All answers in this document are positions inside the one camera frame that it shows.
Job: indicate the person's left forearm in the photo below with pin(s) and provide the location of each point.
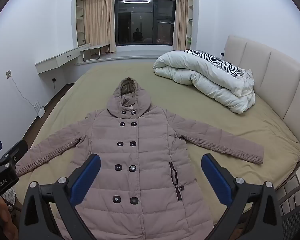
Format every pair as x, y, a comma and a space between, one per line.
7, 220

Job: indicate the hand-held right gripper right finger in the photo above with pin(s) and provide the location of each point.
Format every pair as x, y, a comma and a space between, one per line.
215, 177

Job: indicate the wall socket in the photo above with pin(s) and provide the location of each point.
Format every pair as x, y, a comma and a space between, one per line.
8, 74

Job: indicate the small folding table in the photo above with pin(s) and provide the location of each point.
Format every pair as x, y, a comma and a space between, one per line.
95, 47

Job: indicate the mauve hooded puffer coat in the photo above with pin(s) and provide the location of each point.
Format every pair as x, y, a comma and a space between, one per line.
145, 155

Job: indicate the beige curtain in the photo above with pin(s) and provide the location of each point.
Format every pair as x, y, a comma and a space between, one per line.
98, 22
180, 22

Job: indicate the beige padded headboard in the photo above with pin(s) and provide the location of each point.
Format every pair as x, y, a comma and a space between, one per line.
277, 80

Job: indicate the dark window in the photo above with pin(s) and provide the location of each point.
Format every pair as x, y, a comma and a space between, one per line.
145, 17

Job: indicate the white floating desk with drawer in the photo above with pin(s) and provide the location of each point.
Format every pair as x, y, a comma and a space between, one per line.
55, 60

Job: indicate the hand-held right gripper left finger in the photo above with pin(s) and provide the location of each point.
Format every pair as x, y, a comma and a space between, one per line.
86, 177

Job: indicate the white nightstand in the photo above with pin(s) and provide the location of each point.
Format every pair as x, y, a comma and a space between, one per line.
290, 187

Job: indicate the zebra striped pillow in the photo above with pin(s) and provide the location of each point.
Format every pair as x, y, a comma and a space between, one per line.
215, 59

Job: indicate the white wall shelf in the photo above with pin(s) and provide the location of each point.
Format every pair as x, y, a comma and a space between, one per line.
80, 20
190, 25

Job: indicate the bed with olive sheet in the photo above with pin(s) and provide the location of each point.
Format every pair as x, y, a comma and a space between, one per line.
215, 110

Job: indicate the black metal mesh chair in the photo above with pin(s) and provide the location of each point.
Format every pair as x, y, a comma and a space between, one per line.
298, 205

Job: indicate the white folded duvet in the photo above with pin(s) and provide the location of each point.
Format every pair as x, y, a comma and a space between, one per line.
190, 70

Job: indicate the white router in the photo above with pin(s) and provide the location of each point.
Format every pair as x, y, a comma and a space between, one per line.
41, 112

